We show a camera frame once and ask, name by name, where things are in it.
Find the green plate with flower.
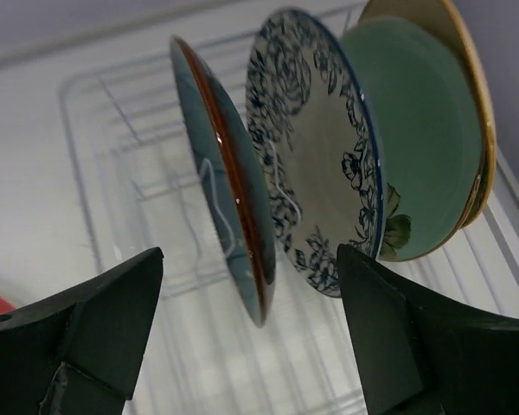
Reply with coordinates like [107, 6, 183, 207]
[341, 16, 483, 261]

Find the teal plate with brown rim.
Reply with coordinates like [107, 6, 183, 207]
[170, 36, 276, 327]

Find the yellow plate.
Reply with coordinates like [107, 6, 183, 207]
[360, 0, 497, 227]

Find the white wire dish rack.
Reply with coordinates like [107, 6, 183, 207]
[55, 0, 519, 415]

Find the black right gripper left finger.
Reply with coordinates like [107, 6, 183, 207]
[0, 247, 163, 414]

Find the blue floral patterned plate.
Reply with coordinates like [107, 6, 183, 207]
[246, 8, 387, 297]

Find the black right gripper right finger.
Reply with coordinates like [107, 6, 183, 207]
[336, 244, 519, 414]

